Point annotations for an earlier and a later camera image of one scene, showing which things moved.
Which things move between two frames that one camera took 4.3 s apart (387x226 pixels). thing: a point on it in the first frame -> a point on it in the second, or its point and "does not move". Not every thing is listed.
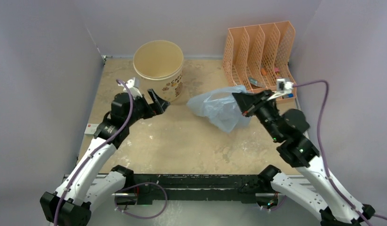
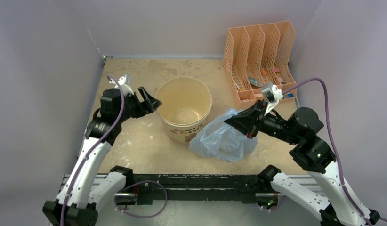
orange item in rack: [263, 72] does not move
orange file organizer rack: [256, 55] does not move
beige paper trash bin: [158, 65] -> [186, 103]
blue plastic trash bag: [221, 108] -> [214, 138]
